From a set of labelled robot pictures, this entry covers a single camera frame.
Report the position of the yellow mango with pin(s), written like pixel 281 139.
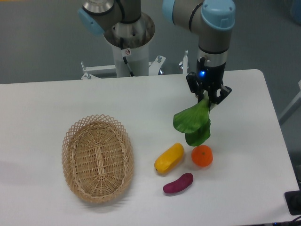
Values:
pixel 169 159

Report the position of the purple sweet potato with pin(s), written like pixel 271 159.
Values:
pixel 183 182

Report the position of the white metal base frame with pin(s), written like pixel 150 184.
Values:
pixel 155 68

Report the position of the green leafy vegetable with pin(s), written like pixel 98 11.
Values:
pixel 194 122

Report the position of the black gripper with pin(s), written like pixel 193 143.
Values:
pixel 208 78

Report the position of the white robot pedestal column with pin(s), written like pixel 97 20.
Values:
pixel 130 46

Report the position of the woven wicker basket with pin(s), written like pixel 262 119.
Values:
pixel 97 159

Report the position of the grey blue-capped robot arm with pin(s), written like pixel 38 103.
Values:
pixel 211 20

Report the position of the black device at table edge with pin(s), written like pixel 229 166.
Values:
pixel 293 201

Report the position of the orange tangerine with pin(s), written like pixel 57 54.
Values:
pixel 202 156

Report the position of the white table leg right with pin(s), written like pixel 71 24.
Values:
pixel 291 108

